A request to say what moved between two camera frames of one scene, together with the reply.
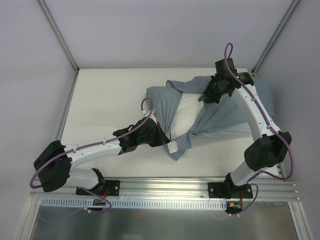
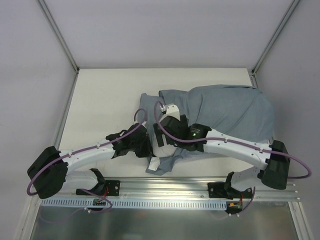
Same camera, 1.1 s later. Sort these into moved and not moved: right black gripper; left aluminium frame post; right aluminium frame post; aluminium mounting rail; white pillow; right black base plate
Moved: right black gripper; white pillow
Not moved: right black base plate; aluminium mounting rail; right aluminium frame post; left aluminium frame post
